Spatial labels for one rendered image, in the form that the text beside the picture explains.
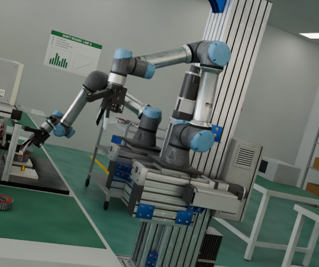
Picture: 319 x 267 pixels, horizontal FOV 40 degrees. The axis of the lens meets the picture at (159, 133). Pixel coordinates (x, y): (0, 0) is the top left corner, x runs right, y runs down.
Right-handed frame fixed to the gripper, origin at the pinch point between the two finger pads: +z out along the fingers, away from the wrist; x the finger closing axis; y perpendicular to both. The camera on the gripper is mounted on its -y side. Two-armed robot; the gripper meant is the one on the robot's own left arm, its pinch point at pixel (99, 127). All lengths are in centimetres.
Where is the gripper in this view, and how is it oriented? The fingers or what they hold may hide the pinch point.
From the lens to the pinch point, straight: 192.8
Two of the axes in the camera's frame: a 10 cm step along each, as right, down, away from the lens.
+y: 9.0, 2.1, 3.9
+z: -2.6, 9.6, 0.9
